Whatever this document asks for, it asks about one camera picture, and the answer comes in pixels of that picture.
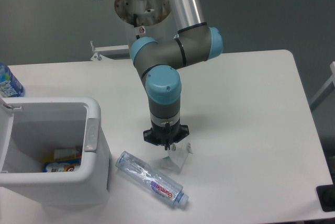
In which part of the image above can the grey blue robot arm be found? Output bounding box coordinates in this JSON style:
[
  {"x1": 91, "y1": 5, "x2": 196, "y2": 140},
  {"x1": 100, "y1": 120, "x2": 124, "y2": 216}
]
[{"x1": 114, "y1": 0, "x2": 223, "y2": 149}]

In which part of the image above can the white open trash can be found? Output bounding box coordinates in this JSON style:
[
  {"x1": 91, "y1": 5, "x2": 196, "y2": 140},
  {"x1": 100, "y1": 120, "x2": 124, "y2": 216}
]
[{"x1": 1, "y1": 97, "x2": 111, "y2": 206}]

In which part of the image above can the blue labelled bottle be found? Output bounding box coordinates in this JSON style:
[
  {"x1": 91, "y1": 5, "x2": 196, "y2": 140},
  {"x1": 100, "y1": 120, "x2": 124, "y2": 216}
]
[{"x1": 1, "y1": 62, "x2": 25, "y2": 98}]

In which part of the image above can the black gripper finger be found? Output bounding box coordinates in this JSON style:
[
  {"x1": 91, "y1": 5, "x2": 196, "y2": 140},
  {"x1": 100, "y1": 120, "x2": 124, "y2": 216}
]
[
  {"x1": 173, "y1": 125, "x2": 189, "y2": 143},
  {"x1": 143, "y1": 128, "x2": 157, "y2": 145}
]

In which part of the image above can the black table clamp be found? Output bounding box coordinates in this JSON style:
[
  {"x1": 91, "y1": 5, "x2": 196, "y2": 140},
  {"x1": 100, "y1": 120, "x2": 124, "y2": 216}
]
[{"x1": 316, "y1": 184, "x2": 334, "y2": 212}]

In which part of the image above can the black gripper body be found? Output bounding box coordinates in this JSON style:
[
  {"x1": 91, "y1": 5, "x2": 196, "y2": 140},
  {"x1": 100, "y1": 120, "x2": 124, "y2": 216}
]
[{"x1": 151, "y1": 121, "x2": 181, "y2": 145}]

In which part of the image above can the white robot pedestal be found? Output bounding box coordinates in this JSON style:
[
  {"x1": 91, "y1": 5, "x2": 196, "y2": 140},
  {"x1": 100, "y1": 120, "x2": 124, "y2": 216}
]
[{"x1": 124, "y1": 21, "x2": 178, "y2": 59}]

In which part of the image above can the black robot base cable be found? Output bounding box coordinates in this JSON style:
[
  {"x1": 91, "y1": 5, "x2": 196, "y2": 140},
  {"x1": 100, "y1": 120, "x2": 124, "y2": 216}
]
[{"x1": 132, "y1": 13, "x2": 143, "y2": 44}]

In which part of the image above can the yellow snack package in bin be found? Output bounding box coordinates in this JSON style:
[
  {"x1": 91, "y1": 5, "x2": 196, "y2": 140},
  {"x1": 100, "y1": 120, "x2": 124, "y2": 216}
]
[{"x1": 42, "y1": 147, "x2": 82, "y2": 173}]

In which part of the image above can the clear plastic water bottle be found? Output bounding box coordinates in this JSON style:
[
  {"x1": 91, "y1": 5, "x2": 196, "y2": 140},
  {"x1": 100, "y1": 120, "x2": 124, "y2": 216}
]
[{"x1": 115, "y1": 151, "x2": 189, "y2": 209}]

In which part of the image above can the white mounting bracket frame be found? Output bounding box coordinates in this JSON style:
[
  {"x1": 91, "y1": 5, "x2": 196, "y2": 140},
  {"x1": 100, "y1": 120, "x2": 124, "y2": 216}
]
[{"x1": 90, "y1": 41, "x2": 130, "y2": 61}]

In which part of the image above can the white frame at right edge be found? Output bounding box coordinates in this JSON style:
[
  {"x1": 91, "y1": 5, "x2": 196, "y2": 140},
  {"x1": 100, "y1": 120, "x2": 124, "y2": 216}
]
[{"x1": 309, "y1": 61, "x2": 334, "y2": 111}]

